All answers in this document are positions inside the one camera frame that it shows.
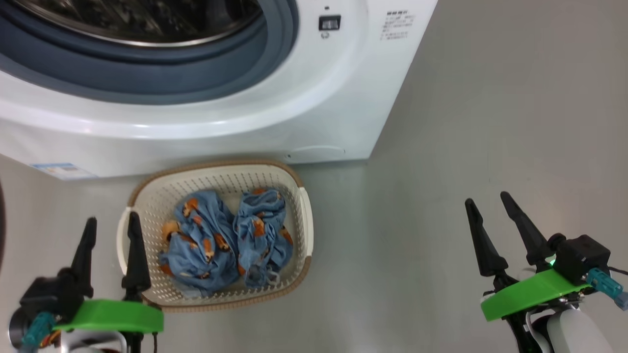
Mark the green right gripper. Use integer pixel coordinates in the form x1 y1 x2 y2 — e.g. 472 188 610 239
465 191 592 353

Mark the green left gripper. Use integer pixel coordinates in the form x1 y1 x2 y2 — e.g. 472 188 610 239
53 212 164 353

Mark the blue garment with orange print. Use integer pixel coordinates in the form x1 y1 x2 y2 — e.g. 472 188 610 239
158 190 241 298
233 188 294 288

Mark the cream perforated laundry basket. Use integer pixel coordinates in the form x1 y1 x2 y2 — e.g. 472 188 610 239
116 160 314 313

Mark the grey rubber door gasket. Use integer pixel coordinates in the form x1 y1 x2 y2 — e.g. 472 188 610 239
0 0 300 105

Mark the white front-load washing machine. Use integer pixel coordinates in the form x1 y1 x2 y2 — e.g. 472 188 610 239
0 0 439 180

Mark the blue energy label sticker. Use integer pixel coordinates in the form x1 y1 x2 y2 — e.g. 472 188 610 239
30 162 96 180

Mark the round drain filter cover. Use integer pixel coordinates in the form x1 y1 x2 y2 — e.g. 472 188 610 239
287 146 346 162

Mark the printed text sticker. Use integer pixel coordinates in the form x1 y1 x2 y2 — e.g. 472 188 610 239
381 11 416 41

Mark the left cable with teal connector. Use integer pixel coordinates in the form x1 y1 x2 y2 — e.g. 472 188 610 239
21 312 57 350

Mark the cable with teal connector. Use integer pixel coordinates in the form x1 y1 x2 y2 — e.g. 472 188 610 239
585 267 628 310
21 312 57 350

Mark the right cable with teal connector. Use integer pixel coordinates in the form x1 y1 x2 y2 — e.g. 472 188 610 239
585 267 628 310

